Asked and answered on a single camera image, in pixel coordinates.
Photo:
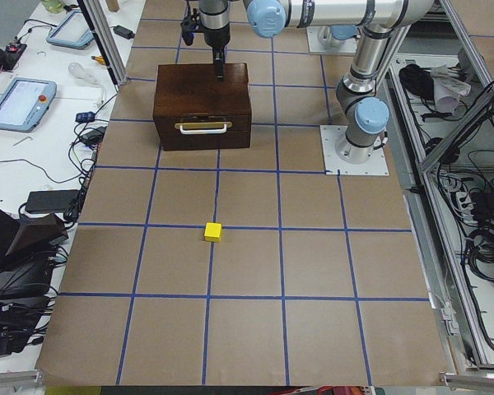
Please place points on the aluminium frame post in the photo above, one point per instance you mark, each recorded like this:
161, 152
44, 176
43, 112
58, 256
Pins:
99, 27

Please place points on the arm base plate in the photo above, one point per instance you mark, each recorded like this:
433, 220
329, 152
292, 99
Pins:
335, 40
342, 158

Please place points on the black power adapter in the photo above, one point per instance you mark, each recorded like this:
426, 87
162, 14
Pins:
123, 32

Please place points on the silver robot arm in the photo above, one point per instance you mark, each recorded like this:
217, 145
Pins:
367, 116
215, 24

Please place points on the blue small device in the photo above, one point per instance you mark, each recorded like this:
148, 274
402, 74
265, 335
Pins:
85, 117

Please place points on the teach pendant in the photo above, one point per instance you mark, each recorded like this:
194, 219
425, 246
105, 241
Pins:
72, 32
24, 103

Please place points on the near teach pendant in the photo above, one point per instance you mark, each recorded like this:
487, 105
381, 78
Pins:
24, 103

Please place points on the wooden drawer with handle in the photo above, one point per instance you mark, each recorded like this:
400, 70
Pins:
192, 133

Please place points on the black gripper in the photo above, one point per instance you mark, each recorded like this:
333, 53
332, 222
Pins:
216, 37

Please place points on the yellow cube block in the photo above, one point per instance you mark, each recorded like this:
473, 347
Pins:
212, 232

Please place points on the dark wooden drawer box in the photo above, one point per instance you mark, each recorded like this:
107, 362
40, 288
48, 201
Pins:
193, 89

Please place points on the black power brick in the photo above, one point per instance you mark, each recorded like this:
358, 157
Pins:
50, 201

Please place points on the far teach pendant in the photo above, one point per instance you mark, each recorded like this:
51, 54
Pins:
72, 32

